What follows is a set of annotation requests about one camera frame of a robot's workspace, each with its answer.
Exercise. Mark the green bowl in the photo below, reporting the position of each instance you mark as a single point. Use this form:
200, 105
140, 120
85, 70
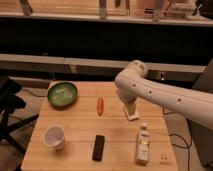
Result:
62, 94

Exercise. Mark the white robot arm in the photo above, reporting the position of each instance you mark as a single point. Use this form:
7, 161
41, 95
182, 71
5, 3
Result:
194, 105

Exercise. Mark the wooden background shelf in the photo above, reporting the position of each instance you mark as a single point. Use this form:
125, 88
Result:
166, 12

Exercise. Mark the white lotion bottle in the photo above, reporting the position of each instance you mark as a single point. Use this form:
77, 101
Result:
142, 154

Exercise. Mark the white sponge block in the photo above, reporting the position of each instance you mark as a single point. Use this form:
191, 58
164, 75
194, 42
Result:
134, 117

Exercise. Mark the black rectangular remote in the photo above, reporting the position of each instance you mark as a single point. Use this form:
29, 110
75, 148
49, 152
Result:
98, 148

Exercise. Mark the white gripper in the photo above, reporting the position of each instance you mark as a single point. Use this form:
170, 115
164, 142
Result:
126, 96

